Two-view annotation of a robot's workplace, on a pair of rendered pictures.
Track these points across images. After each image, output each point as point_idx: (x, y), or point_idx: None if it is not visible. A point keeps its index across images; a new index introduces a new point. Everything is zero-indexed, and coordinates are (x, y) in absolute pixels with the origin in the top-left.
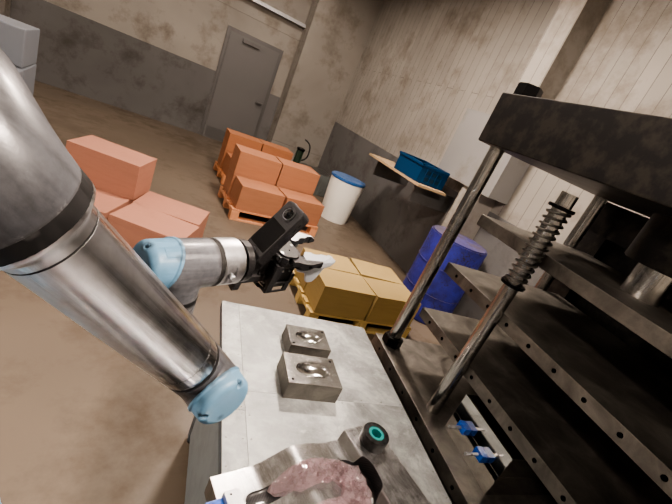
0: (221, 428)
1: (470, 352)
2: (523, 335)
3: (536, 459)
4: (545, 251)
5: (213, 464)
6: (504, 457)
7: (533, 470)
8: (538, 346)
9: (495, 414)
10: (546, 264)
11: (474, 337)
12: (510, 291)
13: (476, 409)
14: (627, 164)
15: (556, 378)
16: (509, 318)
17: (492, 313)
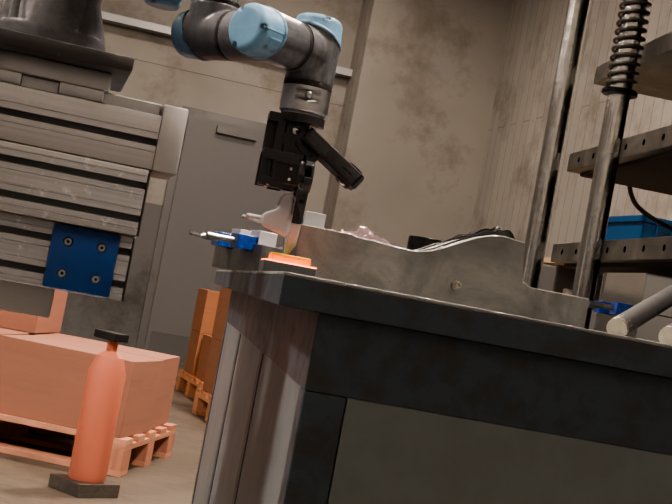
0: (227, 271)
1: (594, 212)
2: (639, 137)
3: (665, 243)
4: (637, 28)
5: (224, 398)
6: (641, 282)
7: (665, 258)
8: (650, 131)
9: (631, 254)
10: (651, 50)
11: (592, 187)
12: (615, 99)
13: (613, 273)
14: None
15: (666, 141)
16: (627, 137)
17: (603, 140)
